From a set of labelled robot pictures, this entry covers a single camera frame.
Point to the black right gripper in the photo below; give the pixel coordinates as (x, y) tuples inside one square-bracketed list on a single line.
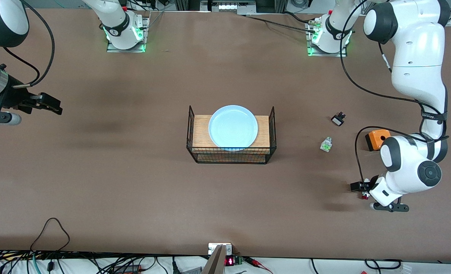
[(15, 99)]

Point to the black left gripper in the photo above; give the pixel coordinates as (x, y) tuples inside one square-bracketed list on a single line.
[(358, 186)]

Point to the red push button switch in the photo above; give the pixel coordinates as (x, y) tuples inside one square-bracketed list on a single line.
[(365, 196)]

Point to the light blue round plate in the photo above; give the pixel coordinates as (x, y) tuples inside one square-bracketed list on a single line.
[(233, 127)]

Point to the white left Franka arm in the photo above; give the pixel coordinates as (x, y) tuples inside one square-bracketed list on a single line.
[(415, 49)]

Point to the black square white-faced button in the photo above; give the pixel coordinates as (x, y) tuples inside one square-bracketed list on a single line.
[(338, 120)]

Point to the red black clip leads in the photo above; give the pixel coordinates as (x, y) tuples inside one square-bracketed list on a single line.
[(254, 261)]

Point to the red digit display module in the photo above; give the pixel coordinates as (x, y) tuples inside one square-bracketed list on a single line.
[(230, 261)]

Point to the black inline plug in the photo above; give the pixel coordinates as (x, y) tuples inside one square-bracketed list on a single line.
[(50, 265)]

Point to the black power adapter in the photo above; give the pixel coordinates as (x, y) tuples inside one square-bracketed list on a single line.
[(128, 269)]

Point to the white lit control box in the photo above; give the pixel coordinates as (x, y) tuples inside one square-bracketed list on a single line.
[(229, 5)]

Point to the orange button enclosure box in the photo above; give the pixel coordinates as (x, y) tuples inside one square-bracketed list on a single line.
[(375, 137)]

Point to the clear green push button switch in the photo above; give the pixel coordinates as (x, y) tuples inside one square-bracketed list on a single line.
[(326, 144)]

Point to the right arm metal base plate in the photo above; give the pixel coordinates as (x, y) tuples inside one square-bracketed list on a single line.
[(113, 48)]

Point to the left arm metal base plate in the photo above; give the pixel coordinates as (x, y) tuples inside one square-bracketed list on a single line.
[(341, 54)]

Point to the silver mounting bracket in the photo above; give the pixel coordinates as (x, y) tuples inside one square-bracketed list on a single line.
[(212, 249)]

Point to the grey camera mount beam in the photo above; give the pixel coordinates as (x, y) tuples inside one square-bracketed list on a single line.
[(214, 264)]

